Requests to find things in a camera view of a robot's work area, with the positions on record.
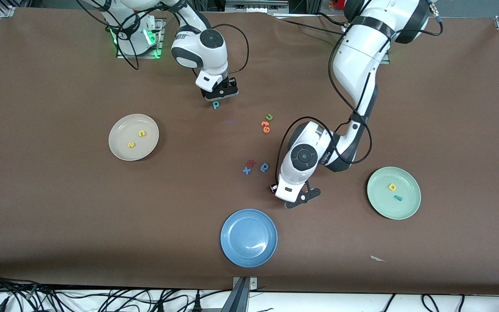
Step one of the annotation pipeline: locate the blue plate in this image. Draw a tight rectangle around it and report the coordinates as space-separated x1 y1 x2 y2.
220 209 278 268

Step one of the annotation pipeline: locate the light green plate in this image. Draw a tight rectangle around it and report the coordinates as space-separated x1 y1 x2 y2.
366 166 421 220

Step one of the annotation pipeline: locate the beige brown plate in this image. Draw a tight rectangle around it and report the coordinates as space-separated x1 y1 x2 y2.
108 114 160 162

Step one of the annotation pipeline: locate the brown table cover sheet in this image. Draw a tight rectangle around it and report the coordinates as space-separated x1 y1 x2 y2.
0 6 499 296

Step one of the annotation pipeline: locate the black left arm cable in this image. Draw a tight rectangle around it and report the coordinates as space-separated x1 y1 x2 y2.
275 0 445 188

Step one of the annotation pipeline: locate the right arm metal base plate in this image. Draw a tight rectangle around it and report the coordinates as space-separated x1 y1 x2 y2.
115 16 164 59

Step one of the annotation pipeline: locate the aluminium frame rail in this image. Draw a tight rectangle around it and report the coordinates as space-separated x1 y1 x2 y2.
225 0 289 14

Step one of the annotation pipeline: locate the black cable on table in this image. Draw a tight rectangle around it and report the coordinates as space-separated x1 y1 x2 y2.
275 12 350 37

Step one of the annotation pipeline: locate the aluminium profile post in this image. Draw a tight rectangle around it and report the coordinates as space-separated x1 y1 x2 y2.
221 276 259 312

